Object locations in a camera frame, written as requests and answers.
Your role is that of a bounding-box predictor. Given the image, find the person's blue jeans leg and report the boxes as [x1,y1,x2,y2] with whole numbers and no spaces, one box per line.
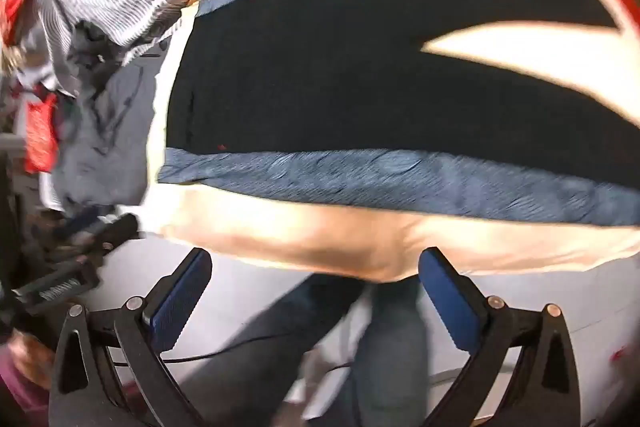
[345,276,432,427]
[187,274,367,427]

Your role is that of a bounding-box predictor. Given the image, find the red cloth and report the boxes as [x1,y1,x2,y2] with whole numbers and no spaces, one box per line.
[0,0,37,50]
[24,94,62,174]

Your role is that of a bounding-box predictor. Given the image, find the grey cloth with dark pattern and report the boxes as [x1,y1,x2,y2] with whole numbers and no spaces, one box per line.
[50,54,168,214]

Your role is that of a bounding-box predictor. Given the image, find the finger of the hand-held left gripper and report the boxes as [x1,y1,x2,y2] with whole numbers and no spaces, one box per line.
[90,213,142,254]
[52,207,108,242]

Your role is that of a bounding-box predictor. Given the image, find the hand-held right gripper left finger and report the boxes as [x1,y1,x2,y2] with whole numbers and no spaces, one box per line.
[47,248,212,427]

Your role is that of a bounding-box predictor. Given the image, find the black pants with blue waistband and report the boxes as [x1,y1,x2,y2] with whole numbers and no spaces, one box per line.
[157,0,640,229]

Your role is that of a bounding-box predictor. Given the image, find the black cable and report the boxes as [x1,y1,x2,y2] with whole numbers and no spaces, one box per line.
[112,332,361,427]

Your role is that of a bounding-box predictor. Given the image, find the person's left forearm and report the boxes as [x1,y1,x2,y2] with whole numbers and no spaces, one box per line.
[0,329,57,414]

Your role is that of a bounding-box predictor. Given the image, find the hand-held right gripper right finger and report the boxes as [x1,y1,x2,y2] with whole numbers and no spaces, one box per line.
[419,247,582,427]

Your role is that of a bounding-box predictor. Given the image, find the peach bed sheet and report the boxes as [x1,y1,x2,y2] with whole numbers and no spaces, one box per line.
[146,0,640,284]

